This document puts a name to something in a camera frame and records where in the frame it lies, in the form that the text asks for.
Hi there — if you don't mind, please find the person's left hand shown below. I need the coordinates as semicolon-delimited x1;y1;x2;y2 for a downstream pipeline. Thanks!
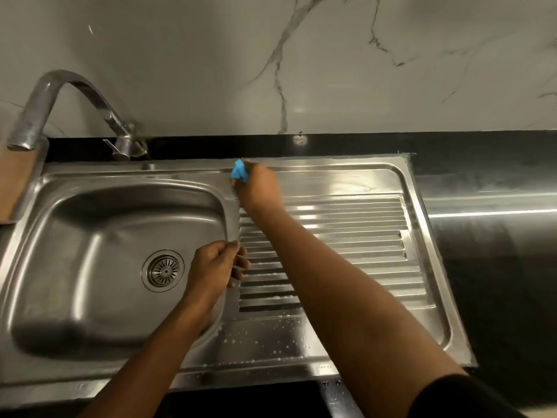
182;240;252;314

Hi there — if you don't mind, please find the person's right hand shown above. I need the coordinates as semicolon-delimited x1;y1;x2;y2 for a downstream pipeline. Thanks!
230;160;286;222

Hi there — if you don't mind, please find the blue brush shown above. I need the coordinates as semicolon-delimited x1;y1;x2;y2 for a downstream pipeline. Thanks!
230;158;249;184

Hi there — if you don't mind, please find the stainless steel sink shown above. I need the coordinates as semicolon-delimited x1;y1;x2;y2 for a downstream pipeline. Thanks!
0;153;478;410

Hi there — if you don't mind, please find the person's left forearm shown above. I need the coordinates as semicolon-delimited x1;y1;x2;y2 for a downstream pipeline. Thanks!
78;298;223;418

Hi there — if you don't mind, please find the person's right forearm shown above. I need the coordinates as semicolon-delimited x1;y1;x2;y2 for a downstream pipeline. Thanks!
248;204;469;418

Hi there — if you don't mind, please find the person's black clothing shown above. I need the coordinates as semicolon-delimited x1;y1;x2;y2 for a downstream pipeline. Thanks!
407;373;530;418

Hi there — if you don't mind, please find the round metal drain strainer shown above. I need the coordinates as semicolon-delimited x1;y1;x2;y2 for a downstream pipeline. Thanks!
140;249;186;294

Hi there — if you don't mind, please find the clear plastic container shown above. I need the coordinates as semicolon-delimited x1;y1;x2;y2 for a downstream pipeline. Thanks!
0;139;49;225

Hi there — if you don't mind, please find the chrome faucet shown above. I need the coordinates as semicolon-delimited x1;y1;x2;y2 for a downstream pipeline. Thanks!
6;69;149;161

